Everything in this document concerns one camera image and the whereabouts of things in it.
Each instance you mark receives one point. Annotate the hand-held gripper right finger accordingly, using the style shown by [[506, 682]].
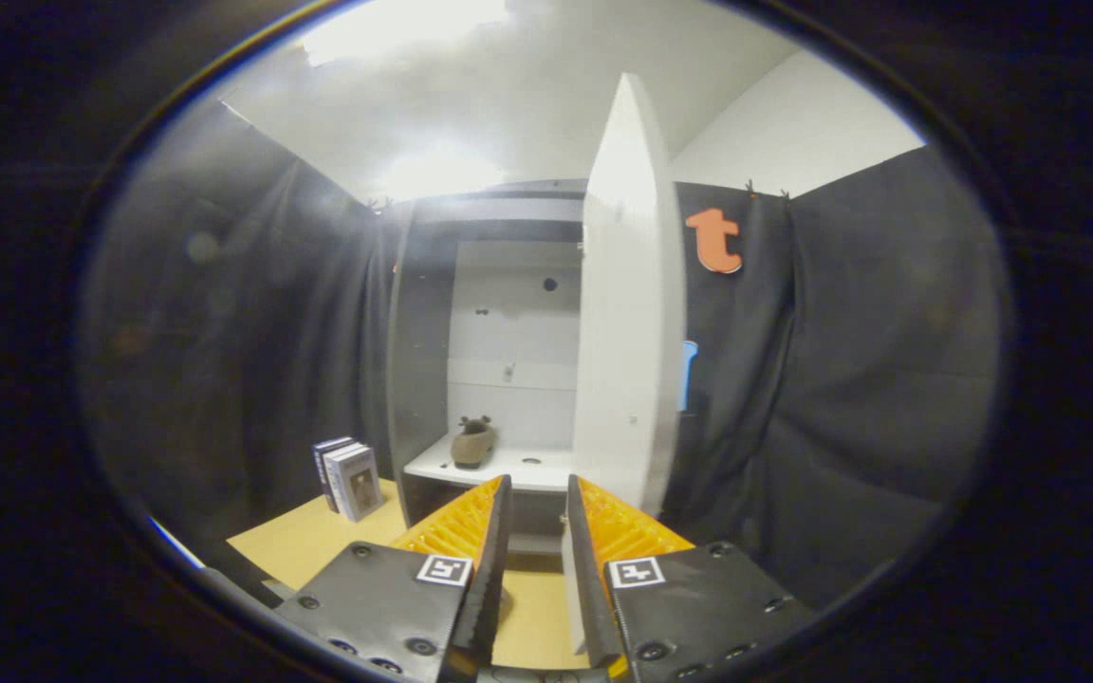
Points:
[[584, 588]]

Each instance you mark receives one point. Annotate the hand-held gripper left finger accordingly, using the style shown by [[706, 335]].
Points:
[[490, 569]]

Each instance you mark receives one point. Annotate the brown fuzzy slipper shoe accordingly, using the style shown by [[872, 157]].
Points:
[[472, 448]]

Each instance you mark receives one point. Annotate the dark grey shoe cabinet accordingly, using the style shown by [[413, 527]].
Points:
[[418, 360]]

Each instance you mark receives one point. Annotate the white shoe cabinet door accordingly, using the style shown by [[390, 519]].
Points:
[[627, 285]]

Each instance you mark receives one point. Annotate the white cabinet shelf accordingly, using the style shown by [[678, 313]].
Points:
[[509, 474]]

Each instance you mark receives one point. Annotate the white picture book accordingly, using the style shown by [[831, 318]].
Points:
[[357, 484]]

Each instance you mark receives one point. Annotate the dark thin book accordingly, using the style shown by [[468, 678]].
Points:
[[321, 467]]

